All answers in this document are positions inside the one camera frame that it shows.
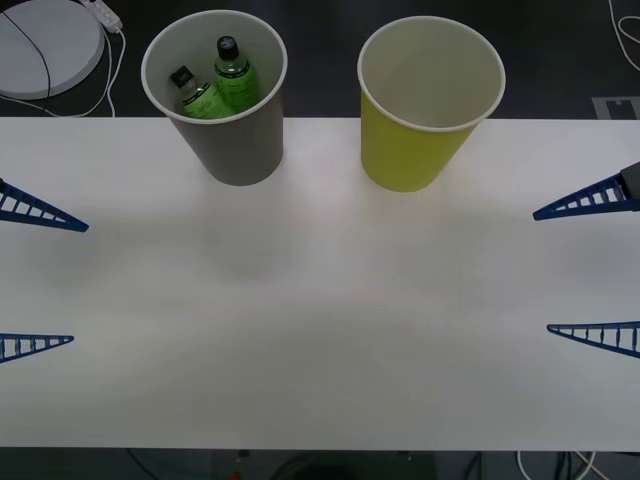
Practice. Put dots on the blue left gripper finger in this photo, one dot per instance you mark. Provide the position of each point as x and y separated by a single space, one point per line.
62 340
70 223

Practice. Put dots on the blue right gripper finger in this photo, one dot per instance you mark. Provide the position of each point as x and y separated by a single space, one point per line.
560 330
547 214

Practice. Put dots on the green bottle cross-marked black cap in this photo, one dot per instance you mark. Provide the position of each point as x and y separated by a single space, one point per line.
237 80

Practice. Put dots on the grey floor marker tag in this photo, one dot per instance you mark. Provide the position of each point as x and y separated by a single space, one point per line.
602 107

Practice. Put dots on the yellow-green plastic bin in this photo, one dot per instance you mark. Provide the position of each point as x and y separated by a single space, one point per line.
400 150

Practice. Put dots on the white round lamp base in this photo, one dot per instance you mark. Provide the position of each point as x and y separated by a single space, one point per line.
60 45

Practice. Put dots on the green bottle plain black cap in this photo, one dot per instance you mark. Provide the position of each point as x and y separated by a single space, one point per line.
205 102

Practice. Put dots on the white power strip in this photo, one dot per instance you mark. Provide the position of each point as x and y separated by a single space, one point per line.
107 15

